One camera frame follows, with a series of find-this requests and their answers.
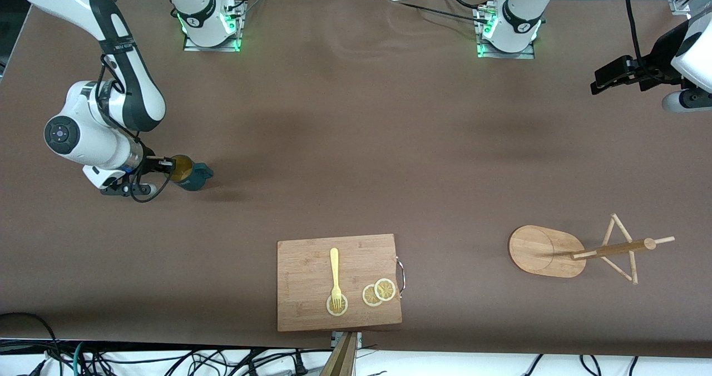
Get metal bracket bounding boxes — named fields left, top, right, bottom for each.
left=331, top=332, right=363, bottom=350

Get dark teal cup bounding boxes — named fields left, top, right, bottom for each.
left=170, top=155, right=214, bottom=191

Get black floor cable loop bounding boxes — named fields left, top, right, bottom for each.
left=0, top=312, right=61, bottom=376

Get wooden cup rack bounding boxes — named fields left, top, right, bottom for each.
left=508, top=214, right=675, bottom=285

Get wooden cutting board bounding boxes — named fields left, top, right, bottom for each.
left=276, top=233, right=406, bottom=333

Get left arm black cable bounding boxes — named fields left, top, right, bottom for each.
left=624, top=0, right=649, bottom=68

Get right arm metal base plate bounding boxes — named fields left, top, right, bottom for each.
left=183, top=0, right=241, bottom=52

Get wooden beam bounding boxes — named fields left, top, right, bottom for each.
left=319, top=332, right=358, bottom=376

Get yellow plastic fork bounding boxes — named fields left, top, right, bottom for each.
left=330, top=248, right=343, bottom=313

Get black table cable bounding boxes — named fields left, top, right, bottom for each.
left=396, top=1, right=483, bottom=22
left=442, top=0, right=491, bottom=11

